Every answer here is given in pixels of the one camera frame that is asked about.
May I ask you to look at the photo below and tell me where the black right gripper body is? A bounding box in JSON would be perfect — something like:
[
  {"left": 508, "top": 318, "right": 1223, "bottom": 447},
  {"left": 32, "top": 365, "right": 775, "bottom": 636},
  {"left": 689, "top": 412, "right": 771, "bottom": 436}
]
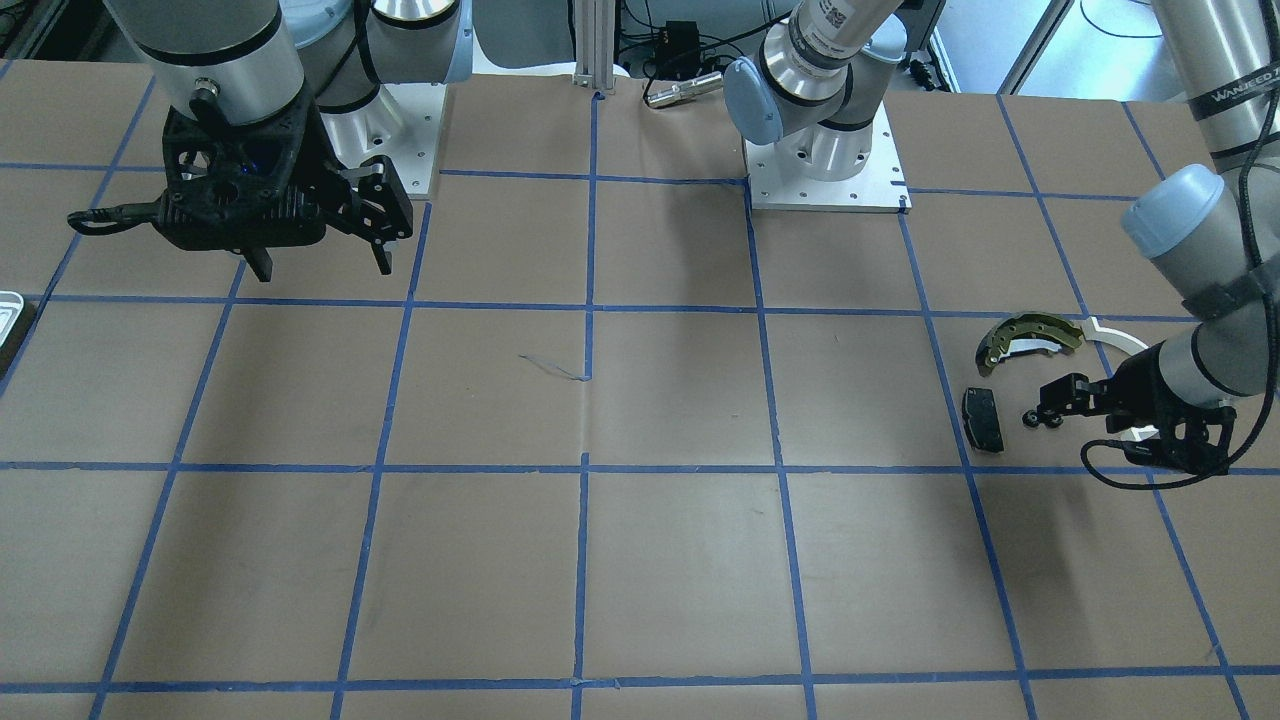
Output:
[{"left": 160, "top": 95, "right": 413, "bottom": 251}]

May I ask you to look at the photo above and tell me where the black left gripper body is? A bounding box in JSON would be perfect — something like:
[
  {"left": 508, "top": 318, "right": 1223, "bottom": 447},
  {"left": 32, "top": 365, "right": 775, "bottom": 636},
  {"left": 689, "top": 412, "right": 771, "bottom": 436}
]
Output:
[{"left": 1038, "top": 347, "right": 1189, "bottom": 436}]

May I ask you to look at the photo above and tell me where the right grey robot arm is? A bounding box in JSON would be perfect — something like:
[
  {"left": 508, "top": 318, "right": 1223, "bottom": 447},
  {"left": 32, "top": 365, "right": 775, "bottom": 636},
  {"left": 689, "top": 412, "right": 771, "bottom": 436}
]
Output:
[{"left": 67, "top": 1, "right": 474, "bottom": 282}]

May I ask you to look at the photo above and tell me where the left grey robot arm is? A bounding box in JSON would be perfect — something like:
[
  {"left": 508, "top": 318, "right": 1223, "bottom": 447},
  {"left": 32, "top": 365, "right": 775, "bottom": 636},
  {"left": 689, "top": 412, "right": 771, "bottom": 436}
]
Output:
[{"left": 1096, "top": 1, "right": 1277, "bottom": 439}]

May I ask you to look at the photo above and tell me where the white metal tray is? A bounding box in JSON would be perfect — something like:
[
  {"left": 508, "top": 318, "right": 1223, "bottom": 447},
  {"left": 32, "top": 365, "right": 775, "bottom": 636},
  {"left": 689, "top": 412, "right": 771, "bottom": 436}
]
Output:
[{"left": 1, "top": 290, "right": 29, "bottom": 348}]

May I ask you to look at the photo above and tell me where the dark grey brake pad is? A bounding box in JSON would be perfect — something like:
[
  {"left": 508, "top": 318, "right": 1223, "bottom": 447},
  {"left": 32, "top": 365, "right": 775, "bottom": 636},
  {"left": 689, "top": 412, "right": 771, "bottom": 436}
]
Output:
[{"left": 961, "top": 387, "right": 1005, "bottom": 454}]

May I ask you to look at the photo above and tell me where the olive brake shoe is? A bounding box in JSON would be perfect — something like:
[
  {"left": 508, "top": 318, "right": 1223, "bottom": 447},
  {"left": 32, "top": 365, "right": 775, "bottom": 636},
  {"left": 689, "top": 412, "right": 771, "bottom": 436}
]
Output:
[{"left": 975, "top": 311, "right": 1085, "bottom": 377}]

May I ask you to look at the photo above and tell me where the black power adapter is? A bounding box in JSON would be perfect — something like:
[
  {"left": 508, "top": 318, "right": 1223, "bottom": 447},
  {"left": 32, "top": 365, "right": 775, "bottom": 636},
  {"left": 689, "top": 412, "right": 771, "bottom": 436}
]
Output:
[{"left": 655, "top": 20, "right": 701, "bottom": 76}]

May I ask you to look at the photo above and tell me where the silver cylindrical tool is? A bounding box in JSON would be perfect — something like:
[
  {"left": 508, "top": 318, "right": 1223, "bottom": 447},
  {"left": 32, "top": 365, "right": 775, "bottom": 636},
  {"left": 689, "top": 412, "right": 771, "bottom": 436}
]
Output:
[{"left": 643, "top": 70, "right": 724, "bottom": 110}]

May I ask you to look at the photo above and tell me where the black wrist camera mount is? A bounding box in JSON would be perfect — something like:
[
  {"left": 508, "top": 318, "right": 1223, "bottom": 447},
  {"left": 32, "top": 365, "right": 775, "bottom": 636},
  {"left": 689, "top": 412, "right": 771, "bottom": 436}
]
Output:
[{"left": 1102, "top": 401, "right": 1236, "bottom": 477}]

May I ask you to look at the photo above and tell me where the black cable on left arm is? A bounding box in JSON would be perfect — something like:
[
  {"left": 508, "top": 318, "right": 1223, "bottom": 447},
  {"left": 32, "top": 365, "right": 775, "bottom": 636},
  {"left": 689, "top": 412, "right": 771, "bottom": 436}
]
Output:
[{"left": 1080, "top": 129, "right": 1280, "bottom": 491}]

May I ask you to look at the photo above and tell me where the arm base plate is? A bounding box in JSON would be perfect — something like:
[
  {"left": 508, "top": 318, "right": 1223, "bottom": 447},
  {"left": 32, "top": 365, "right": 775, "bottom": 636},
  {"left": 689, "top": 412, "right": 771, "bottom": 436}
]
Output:
[
  {"left": 742, "top": 104, "right": 913, "bottom": 213},
  {"left": 321, "top": 85, "right": 449, "bottom": 200}
]

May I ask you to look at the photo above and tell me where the aluminium frame post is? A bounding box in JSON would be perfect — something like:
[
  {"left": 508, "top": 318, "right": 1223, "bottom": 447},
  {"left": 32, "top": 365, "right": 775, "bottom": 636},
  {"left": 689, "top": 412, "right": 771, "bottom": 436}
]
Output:
[{"left": 570, "top": 0, "right": 617, "bottom": 95}]

